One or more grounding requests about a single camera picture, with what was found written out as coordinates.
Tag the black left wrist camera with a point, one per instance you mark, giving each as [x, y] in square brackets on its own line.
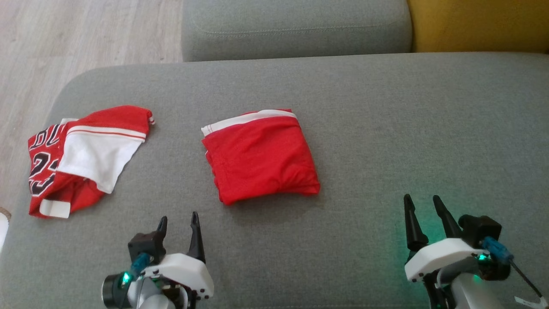
[146, 244]

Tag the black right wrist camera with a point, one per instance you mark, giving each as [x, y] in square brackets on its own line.
[480, 227]

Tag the blue camera connector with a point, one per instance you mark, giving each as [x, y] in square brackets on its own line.
[139, 264]
[497, 249]

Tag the blue left camera connector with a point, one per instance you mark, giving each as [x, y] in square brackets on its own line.
[139, 264]

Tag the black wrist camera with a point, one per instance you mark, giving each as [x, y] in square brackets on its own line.
[146, 244]
[480, 227]

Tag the red shorts white waistband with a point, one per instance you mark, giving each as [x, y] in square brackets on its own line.
[261, 159]

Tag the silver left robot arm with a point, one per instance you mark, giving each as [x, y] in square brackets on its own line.
[143, 296]

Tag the grey sofa seat cushion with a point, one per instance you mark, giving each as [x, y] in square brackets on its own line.
[343, 128]

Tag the grey sofa back cushion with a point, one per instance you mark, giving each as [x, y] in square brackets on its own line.
[296, 30]

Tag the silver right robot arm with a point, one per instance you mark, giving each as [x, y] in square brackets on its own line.
[467, 292]

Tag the red basketball jersey shirt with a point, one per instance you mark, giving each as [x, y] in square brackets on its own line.
[103, 150]

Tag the blue right camera connector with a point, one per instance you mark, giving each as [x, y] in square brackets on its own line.
[497, 249]

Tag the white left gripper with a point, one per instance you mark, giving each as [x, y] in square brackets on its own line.
[188, 270]

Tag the white round object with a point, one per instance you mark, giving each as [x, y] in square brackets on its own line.
[3, 231]

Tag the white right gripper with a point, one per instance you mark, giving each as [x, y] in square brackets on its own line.
[441, 257]

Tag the yellow sofa cushion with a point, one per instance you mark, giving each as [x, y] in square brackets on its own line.
[480, 23]

